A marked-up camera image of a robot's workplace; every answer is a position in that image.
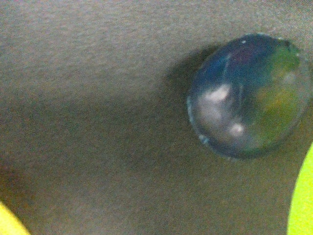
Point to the yellow plastic plate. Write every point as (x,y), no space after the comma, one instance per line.
(10,224)

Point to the black tablecloth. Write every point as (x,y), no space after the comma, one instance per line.
(94,134)

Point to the green plastic cup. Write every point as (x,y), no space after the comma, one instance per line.
(300,221)

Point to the dark blue marble ball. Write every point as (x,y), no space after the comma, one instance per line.
(248,95)

